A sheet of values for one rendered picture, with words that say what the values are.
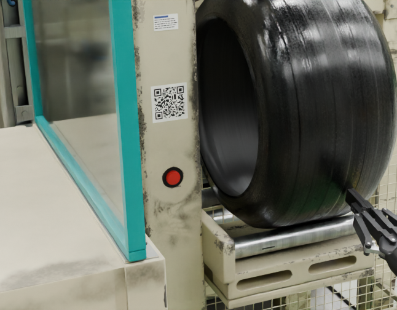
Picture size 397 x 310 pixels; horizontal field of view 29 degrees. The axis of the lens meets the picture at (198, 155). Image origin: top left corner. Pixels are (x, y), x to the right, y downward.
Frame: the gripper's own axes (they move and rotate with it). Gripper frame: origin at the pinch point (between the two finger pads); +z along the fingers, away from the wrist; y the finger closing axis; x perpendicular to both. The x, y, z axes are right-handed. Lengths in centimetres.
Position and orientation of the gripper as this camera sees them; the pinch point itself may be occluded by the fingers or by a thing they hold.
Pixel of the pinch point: (357, 203)
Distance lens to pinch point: 157.7
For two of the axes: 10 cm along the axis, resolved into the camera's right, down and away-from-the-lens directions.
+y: -9.3, 1.6, -3.3
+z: -3.6, -5.2, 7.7
